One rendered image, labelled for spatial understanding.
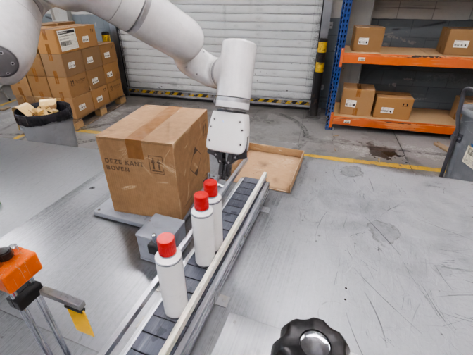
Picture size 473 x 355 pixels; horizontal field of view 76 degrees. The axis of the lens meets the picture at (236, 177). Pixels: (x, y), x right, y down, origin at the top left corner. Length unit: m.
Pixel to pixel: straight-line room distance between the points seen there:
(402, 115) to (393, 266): 3.32
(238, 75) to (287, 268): 0.52
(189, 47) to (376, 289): 0.72
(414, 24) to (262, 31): 1.88
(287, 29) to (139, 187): 3.82
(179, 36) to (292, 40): 3.94
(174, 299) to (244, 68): 0.52
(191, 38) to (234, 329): 0.59
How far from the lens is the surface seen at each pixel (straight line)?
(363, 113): 4.11
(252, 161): 1.35
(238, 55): 0.74
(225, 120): 0.75
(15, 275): 0.45
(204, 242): 0.74
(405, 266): 0.98
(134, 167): 0.95
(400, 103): 4.12
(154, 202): 0.98
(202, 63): 0.81
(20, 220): 1.24
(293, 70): 4.62
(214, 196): 0.73
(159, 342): 0.70
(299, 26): 4.53
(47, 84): 4.40
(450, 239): 1.14
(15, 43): 0.63
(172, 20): 0.64
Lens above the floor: 1.47
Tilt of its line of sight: 31 degrees down
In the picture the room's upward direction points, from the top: straight up
